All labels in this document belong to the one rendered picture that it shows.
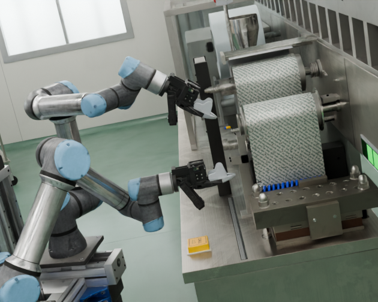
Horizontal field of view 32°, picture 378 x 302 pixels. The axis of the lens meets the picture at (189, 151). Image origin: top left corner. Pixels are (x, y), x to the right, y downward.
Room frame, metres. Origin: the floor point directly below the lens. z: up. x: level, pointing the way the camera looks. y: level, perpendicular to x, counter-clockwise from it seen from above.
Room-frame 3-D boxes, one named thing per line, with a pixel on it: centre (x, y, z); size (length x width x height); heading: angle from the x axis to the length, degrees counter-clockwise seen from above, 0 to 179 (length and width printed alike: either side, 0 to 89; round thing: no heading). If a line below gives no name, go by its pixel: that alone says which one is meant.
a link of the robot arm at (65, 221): (2.39, 0.54, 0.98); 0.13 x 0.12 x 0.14; 137
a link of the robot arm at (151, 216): (2.11, 0.18, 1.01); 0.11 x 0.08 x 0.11; 34
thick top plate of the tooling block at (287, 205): (1.96, -0.36, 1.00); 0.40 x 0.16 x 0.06; 88
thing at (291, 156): (2.08, -0.32, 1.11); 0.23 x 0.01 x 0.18; 88
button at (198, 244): (1.99, 0.03, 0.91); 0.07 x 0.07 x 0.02; 88
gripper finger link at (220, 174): (2.07, -0.09, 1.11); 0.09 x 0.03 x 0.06; 88
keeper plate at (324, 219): (1.87, -0.37, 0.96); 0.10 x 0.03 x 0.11; 88
